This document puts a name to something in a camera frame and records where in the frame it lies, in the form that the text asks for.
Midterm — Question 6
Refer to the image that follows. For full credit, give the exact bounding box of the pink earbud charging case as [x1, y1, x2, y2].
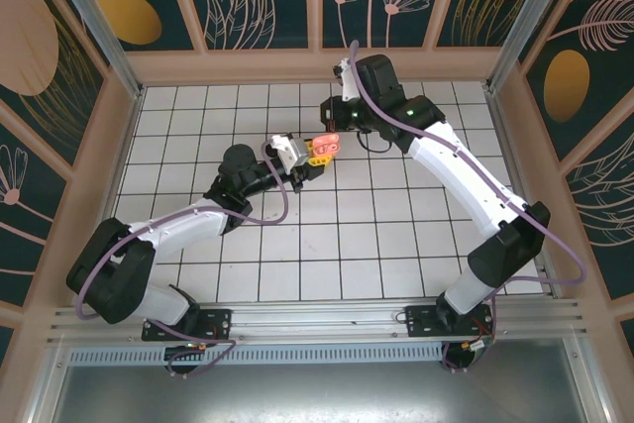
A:
[310, 132, 343, 157]

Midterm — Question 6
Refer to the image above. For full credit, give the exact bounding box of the black mounting plate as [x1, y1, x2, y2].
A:
[404, 304, 496, 340]
[142, 308, 233, 343]

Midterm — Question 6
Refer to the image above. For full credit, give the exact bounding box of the grey metal sheet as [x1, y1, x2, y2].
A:
[49, 363, 595, 423]

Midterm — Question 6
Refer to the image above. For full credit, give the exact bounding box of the thin black cable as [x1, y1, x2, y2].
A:
[355, 129, 395, 153]

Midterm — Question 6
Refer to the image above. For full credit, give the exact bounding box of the purple cable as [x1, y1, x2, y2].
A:
[348, 40, 589, 375]
[73, 139, 292, 379]

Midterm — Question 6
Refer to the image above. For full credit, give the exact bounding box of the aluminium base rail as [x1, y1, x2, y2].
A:
[47, 296, 585, 345]

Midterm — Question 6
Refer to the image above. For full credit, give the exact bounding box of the aluminium corner post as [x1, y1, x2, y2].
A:
[38, 0, 146, 100]
[484, 0, 591, 96]

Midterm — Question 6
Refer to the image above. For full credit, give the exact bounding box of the slotted grey cable duct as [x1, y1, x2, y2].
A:
[66, 346, 446, 366]

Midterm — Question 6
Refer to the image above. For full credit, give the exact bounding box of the aluminium frame bar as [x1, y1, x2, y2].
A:
[27, 343, 70, 423]
[564, 338, 613, 423]

